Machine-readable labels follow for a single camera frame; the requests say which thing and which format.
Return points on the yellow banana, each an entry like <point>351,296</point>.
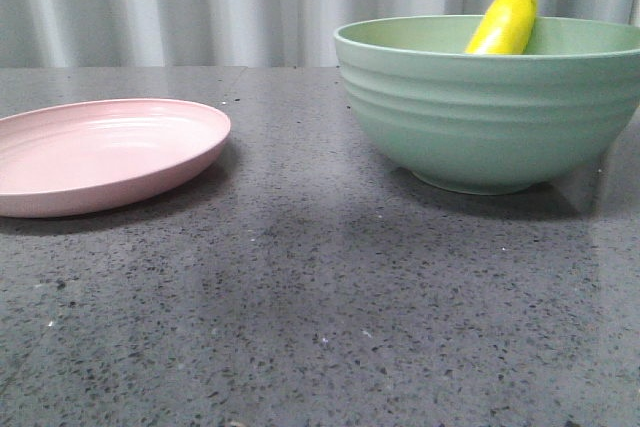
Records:
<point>505,28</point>

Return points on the green ribbed bowl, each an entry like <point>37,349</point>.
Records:
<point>489,124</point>

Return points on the pink plate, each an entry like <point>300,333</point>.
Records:
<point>92,156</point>

